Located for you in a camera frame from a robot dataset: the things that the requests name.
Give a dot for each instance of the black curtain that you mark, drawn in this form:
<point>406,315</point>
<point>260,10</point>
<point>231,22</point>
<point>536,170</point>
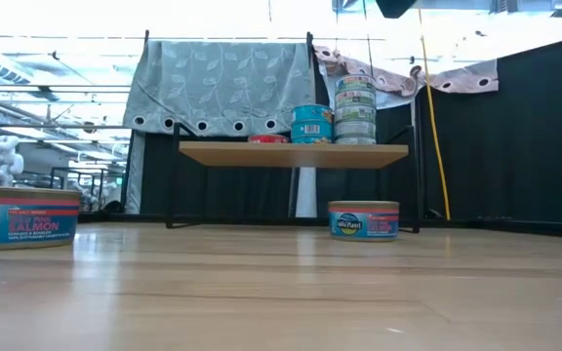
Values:
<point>530,136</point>
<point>232,180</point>

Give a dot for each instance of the white robot figure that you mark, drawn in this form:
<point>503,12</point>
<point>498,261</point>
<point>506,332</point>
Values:
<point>3,161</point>

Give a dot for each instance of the red solid white tuna can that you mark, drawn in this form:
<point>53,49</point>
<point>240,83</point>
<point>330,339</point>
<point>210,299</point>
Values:
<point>268,139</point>

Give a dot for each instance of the white curtain strip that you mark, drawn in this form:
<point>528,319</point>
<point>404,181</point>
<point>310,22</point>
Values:
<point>306,192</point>

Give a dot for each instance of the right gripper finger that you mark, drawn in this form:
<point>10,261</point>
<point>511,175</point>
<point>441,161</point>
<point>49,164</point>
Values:
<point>395,7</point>

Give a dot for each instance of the pink curtain with eyelets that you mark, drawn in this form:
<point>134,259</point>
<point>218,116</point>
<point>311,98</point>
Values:
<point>466,80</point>

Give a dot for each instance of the wooden shelf black metal legs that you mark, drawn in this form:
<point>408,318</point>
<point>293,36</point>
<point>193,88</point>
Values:
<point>291,155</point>

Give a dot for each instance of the gold lid pink salmon can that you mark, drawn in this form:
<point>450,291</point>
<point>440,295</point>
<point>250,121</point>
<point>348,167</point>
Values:
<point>27,224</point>
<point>364,224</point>

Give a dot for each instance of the grey leaf pattern curtain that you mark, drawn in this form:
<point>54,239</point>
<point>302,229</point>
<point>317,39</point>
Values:
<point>222,83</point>

